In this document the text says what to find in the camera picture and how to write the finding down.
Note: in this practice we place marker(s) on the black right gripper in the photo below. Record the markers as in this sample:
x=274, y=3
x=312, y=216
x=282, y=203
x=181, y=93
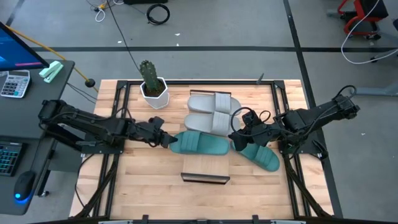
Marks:
x=258, y=134

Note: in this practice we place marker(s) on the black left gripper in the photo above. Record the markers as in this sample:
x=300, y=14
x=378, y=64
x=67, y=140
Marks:
x=146, y=133

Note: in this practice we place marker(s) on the teal slide sandal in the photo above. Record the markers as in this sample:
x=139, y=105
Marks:
x=202, y=143
x=264, y=157

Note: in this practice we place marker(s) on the grey slide sandal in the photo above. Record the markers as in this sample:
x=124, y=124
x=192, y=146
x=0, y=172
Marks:
x=202, y=123
x=205, y=104

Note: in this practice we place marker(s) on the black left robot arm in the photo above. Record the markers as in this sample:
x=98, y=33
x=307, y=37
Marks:
x=90, y=124

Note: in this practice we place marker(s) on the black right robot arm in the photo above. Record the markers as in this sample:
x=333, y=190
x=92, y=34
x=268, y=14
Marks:
x=311, y=119

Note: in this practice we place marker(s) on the white plant pot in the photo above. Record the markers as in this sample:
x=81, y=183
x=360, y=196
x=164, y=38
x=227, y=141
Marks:
x=158, y=101

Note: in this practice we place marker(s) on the green cactus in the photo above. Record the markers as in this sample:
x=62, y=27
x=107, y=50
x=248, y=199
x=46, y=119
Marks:
x=150, y=74

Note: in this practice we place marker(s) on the black ball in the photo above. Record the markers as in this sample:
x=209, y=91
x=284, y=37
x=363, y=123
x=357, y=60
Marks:
x=90, y=82

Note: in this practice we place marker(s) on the dark grey desk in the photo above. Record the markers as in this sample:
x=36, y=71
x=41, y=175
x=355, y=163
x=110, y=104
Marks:
x=40, y=93

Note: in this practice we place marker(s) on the grey table leg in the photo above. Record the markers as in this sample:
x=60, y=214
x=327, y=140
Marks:
x=373, y=91

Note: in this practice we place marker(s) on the black computer mouse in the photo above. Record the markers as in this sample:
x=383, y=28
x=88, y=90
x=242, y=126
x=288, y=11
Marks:
x=25, y=185

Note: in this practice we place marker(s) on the backlit black keyboard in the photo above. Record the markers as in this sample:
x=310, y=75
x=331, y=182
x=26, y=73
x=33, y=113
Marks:
x=9, y=158

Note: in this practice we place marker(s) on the grey desk calculator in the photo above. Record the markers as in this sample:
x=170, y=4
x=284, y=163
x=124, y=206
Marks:
x=15, y=84

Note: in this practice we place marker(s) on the red and black cart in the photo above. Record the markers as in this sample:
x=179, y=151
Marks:
x=360, y=15

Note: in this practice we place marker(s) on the black computer monitor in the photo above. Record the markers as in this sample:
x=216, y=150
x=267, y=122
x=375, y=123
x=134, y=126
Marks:
x=15, y=49

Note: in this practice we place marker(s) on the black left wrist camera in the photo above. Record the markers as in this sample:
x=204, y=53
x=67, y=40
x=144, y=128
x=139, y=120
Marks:
x=156, y=122

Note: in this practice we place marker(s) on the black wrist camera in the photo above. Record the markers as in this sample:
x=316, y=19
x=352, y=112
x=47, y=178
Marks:
x=251, y=117
x=156, y=122

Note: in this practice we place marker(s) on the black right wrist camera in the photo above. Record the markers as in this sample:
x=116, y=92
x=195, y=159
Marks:
x=251, y=117

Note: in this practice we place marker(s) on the wooden shelf with black frame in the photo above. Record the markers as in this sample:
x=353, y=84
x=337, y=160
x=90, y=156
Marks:
x=205, y=165

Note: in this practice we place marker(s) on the black aluminium table frame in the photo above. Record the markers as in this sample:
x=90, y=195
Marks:
x=177, y=82

